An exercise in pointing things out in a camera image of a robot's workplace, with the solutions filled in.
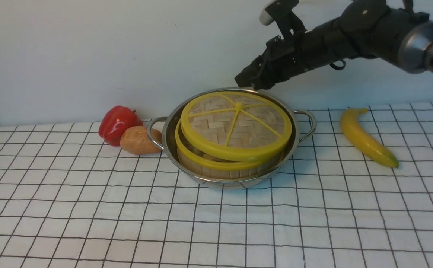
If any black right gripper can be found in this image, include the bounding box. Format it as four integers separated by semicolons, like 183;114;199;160
235;22;354;90

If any bamboo steamer lid yellow rim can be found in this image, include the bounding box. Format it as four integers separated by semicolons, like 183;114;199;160
179;90;292;162

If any bamboo steamer basket yellow rim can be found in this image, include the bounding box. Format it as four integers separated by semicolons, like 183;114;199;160
174;120;283;180

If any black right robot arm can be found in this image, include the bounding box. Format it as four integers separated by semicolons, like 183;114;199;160
235;0;433;90

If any stainless steel pot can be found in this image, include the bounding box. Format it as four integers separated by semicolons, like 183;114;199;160
147;88;317;189

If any yellow banana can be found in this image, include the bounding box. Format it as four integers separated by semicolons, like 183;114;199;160
340;108;399;168

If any brown potato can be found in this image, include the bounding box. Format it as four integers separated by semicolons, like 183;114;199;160
120;126;162;155

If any red bell pepper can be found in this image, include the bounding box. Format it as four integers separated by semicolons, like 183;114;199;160
98;105;143;147

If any white checkered tablecloth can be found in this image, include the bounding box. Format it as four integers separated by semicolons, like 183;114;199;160
0;103;433;268

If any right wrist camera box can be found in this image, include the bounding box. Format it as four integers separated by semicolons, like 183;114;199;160
259;0;307;39

